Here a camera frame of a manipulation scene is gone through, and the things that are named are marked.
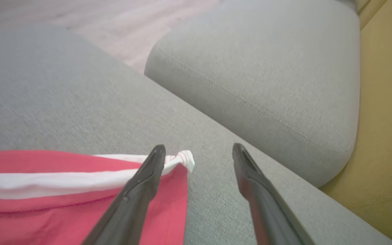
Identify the red jersey with white trim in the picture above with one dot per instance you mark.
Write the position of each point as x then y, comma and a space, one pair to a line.
46, 211

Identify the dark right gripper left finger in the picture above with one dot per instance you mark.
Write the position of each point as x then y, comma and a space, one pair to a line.
133, 200

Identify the grey sofa seat cushion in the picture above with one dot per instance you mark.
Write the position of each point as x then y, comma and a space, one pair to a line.
267, 78

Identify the large yellow sofa back cushion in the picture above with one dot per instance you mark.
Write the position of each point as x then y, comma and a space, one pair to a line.
386, 136

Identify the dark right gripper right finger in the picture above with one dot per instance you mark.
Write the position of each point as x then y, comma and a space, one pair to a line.
264, 200

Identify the grey sofa ottoman seat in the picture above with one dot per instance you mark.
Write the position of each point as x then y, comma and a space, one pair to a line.
63, 102

